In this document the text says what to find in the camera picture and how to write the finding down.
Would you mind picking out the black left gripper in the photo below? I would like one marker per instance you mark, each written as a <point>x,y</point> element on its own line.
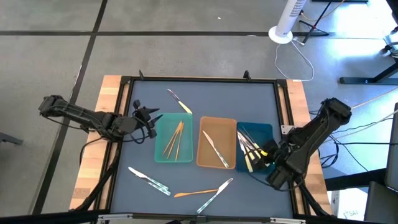
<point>143,118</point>

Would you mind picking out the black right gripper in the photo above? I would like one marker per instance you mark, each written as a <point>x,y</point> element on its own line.
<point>274,155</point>

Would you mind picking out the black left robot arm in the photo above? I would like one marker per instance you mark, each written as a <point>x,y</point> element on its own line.
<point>87,118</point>

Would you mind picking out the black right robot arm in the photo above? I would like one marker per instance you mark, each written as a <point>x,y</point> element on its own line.
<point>320,130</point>

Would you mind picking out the teal plastic bin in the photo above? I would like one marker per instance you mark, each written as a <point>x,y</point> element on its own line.
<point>161,124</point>

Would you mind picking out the dark blue plastic bin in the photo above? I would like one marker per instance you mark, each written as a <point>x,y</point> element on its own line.
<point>264,130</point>

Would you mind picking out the blue-grey table mat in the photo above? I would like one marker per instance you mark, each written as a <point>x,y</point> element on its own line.
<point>255,202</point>

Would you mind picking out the orange plastic bin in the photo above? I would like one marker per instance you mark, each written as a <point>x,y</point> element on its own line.
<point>225,137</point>

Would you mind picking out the black floor beam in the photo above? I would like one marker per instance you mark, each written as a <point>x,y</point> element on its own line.
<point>348,182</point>

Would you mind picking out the white cardboard box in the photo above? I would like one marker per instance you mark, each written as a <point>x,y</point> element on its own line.
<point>348,205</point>

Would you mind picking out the black desk leg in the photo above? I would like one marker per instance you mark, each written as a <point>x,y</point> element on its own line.
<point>357,81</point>

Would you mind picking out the dark grey chair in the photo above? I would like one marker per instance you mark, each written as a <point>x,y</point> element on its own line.
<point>382,202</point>

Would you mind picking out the white tower fan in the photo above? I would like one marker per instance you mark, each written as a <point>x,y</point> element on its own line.
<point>287,18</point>

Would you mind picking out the dark grey chair foot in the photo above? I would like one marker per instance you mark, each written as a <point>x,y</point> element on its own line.
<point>9,138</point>

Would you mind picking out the black tripod stand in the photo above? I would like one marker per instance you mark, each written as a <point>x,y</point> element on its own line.
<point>316,22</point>

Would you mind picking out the office chair base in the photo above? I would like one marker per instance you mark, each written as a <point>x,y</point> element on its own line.
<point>392,46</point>

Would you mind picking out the person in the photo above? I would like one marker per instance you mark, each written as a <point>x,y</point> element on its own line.
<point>395,7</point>

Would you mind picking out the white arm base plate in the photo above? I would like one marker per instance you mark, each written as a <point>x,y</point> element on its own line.
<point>285,129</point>

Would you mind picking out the black frame post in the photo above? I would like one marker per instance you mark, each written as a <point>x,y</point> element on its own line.
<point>247,75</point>
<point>141,75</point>

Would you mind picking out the black table frame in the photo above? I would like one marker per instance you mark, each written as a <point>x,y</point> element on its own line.
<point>186,77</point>

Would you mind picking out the silver metal bracket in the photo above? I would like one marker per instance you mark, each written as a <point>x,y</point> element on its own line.
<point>287,220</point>
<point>115,216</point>

